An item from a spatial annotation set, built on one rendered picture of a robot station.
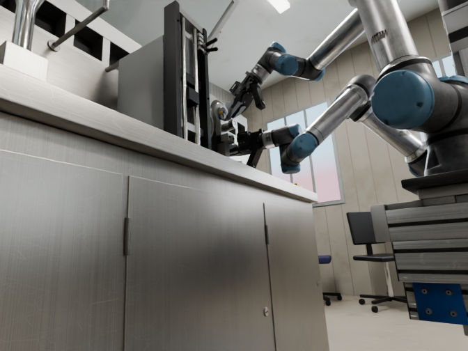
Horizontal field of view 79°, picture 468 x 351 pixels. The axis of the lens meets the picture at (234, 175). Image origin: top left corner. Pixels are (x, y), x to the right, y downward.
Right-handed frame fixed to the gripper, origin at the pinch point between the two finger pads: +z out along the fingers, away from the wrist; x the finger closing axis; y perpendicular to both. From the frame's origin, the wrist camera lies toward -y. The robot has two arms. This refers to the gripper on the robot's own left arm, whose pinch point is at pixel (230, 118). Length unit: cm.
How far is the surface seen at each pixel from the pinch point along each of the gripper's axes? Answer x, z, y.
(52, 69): 56, 23, 30
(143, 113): 36.5, 15.1, 2.5
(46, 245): 82, 16, -54
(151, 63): 36.5, 0.9, 14.1
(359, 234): -245, 25, -46
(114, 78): 32, 17, 37
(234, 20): -149, -69, 201
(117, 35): 31, 4, 54
